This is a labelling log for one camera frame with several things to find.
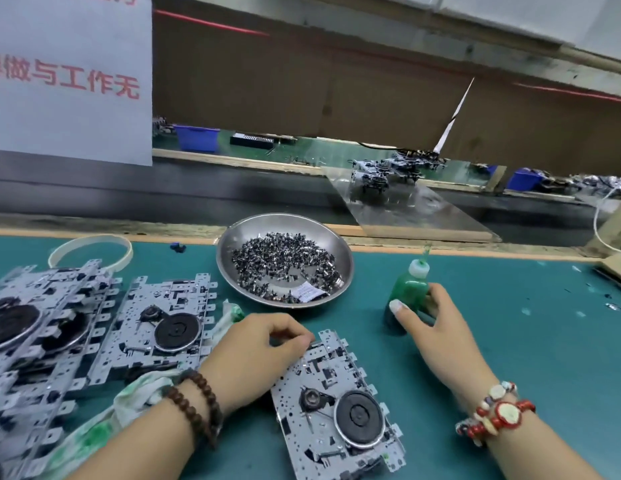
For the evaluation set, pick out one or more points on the person's right hand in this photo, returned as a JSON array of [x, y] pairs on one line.
[[446, 345]]

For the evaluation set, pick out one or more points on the person's left hand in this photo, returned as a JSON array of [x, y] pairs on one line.
[[256, 355]]

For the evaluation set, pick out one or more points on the green glue squeeze bottle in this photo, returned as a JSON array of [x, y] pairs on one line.
[[409, 293]]

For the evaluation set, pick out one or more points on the pile of small metal parts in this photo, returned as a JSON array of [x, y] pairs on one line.
[[280, 265]]

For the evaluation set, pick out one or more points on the round metal bowl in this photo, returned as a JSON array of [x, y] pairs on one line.
[[245, 225]]

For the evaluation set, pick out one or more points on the finished mechanisms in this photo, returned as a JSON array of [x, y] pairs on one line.
[[391, 170]]

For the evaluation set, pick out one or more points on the black conveyor belt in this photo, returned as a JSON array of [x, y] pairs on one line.
[[110, 190]]

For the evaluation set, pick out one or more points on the clear plastic sheet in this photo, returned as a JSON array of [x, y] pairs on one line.
[[431, 213]]

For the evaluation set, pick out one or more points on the small blue cap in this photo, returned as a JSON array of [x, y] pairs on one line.
[[177, 247]]

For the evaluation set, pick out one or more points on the white green-stained cloth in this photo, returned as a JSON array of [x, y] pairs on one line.
[[120, 405]]

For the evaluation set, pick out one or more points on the blue plastic bin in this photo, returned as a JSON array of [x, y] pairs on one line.
[[526, 180], [197, 139]]

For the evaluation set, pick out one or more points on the flat cardboard piece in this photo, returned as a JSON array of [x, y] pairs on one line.
[[619, 267]]

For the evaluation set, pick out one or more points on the black flat box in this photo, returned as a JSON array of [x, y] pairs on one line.
[[252, 141]]

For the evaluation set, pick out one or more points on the brown cardboard panel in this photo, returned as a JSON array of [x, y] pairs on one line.
[[290, 85]]

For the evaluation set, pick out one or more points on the white paper sign red text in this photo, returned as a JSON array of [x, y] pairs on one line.
[[70, 105]]

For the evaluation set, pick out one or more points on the wooden shelf beam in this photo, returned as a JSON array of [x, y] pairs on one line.
[[391, 35]]

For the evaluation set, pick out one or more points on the wooden post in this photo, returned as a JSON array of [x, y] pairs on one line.
[[619, 230]]

